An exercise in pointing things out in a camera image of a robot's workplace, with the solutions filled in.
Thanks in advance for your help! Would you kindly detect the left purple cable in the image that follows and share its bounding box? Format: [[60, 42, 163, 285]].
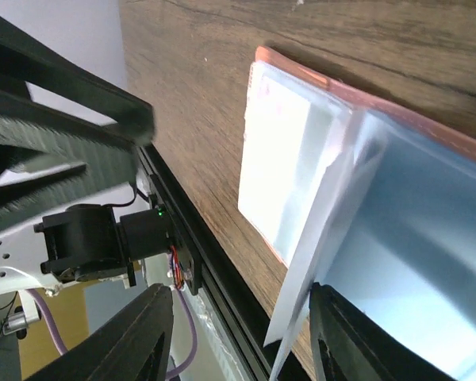
[[25, 287, 199, 381]]

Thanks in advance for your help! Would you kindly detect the pink leather card holder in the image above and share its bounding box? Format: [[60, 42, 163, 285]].
[[246, 46, 476, 380]]

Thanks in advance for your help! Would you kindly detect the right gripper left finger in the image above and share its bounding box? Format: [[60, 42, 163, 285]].
[[29, 283, 174, 381]]

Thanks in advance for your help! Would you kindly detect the black aluminium front rail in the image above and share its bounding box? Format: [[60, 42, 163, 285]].
[[139, 144, 278, 380]]

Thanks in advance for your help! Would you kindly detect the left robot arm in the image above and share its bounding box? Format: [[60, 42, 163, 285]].
[[0, 16, 155, 295]]

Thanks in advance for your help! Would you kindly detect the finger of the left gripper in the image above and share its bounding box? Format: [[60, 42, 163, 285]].
[[0, 6, 155, 145], [0, 115, 137, 232]]

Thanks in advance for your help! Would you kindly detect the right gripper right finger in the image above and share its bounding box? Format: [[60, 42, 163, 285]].
[[309, 283, 451, 381]]

